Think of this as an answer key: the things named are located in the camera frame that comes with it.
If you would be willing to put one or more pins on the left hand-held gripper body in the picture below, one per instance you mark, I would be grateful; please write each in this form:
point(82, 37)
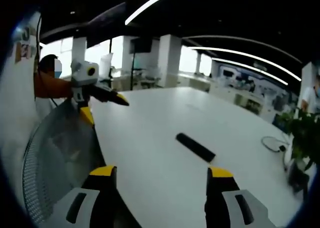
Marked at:
point(83, 74)

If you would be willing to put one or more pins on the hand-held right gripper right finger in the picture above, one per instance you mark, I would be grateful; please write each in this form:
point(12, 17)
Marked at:
point(220, 188)

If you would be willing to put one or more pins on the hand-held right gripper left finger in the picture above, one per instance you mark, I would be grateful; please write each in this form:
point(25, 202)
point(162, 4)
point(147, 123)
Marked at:
point(98, 185)

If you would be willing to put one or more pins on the black remote control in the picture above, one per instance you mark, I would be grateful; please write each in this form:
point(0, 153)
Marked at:
point(195, 147)

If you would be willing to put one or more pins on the person's head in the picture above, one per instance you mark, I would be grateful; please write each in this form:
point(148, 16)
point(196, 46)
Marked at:
point(46, 63)

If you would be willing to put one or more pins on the grey mesh office chair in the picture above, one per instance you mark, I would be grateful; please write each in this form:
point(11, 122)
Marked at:
point(60, 148)

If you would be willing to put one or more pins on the black hanging monitor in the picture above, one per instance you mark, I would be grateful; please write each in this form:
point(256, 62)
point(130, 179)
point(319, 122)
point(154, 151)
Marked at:
point(142, 45)

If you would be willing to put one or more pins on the white partition with stickers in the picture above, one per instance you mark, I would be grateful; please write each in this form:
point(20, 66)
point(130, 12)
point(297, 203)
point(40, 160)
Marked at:
point(15, 93)

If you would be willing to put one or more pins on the small black plug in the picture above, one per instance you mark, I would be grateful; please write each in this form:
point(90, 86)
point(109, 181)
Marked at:
point(282, 148)

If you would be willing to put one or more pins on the long ceiling light strip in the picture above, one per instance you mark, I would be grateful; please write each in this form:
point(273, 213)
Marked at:
point(250, 66)
point(150, 3)
point(245, 55)

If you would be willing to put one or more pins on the green potted plant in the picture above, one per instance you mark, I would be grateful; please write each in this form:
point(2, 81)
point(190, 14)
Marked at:
point(303, 133)

